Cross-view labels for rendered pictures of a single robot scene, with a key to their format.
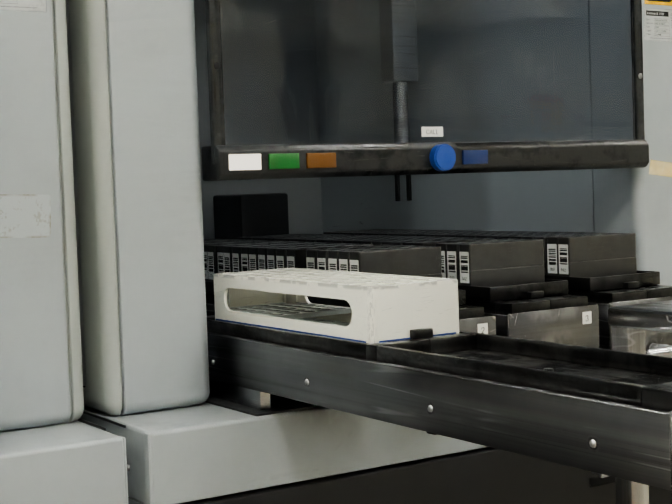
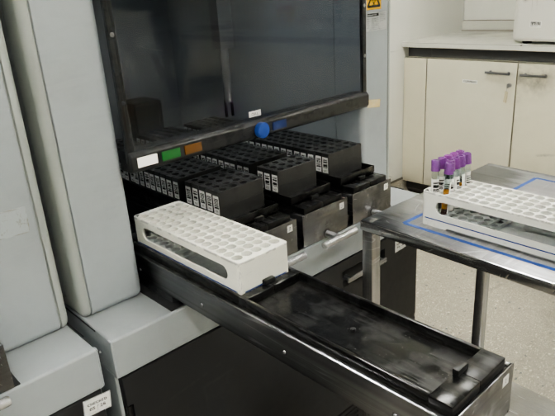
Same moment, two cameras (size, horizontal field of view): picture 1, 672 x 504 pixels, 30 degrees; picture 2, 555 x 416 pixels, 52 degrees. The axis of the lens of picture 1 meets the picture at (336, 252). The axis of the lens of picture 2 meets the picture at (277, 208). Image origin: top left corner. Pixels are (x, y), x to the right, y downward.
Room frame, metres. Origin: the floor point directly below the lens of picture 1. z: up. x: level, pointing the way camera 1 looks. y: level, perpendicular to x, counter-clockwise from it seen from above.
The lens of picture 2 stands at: (0.34, 0.03, 1.23)
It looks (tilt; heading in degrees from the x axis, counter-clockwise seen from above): 21 degrees down; 351
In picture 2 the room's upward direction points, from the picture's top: 4 degrees counter-clockwise
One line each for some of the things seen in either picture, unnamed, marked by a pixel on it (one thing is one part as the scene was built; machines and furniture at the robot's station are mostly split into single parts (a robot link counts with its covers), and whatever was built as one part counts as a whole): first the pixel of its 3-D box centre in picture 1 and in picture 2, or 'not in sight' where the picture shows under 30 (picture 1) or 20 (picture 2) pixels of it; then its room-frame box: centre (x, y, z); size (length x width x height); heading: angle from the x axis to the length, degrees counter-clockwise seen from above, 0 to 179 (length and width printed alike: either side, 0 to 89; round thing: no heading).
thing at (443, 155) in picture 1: (442, 157); (262, 130); (1.39, -0.12, 0.98); 0.03 x 0.01 x 0.03; 123
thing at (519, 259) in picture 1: (502, 267); (294, 177); (1.46, -0.19, 0.85); 0.12 x 0.02 x 0.06; 122
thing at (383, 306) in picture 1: (326, 307); (206, 244); (1.22, 0.01, 0.83); 0.30 x 0.10 x 0.06; 33
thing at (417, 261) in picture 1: (396, 276); (239, 198); (1.38, -0.07, 0.85); 0.12 x 0.02 x 0.06; 123
